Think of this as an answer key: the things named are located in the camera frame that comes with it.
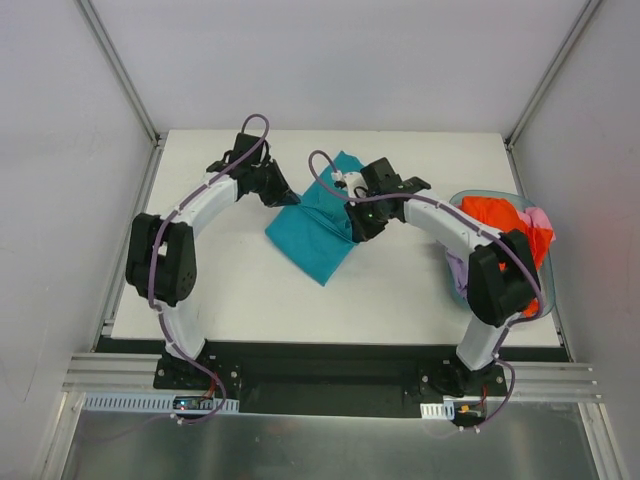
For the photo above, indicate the pink t shirt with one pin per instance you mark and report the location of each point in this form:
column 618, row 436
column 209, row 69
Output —
column 535, row 217

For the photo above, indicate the right aluminium corner post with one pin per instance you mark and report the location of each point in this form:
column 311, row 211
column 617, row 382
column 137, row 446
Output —
column 567, row 46

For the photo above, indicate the teal t shirt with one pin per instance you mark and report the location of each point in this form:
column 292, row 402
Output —
column 315, row 235

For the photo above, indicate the left aluminium corner post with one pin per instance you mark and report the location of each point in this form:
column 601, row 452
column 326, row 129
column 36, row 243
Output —
column 98, row 30

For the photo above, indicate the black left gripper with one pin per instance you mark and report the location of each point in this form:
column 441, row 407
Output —
column 273, row 185

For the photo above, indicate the aluminium front frame rail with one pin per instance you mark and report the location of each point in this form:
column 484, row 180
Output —
column 528, row 381

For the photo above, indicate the orange t shirt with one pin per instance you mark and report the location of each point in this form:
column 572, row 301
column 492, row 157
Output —
column 502, row 214

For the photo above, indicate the lavender t shirt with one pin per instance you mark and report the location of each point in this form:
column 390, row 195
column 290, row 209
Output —
column 459, row 272

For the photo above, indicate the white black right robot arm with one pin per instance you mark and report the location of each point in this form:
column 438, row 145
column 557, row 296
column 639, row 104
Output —
column 502, row 277

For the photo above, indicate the aluminium corner post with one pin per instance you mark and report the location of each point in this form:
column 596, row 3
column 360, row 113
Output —
column 98, row 30
column 567, row 46

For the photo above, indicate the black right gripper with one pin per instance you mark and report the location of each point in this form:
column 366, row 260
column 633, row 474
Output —
column 361, row 225

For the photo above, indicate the white slotted cable duct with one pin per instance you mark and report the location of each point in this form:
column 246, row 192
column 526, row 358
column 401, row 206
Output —
column 157, row 404

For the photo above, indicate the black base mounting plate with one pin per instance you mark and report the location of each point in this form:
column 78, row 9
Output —
column 385, row 381

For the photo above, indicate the small white cable duct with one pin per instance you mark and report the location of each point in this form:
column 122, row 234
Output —
column 438, row 411

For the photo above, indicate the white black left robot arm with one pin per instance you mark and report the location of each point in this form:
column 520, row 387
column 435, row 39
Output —
column 161, row 261

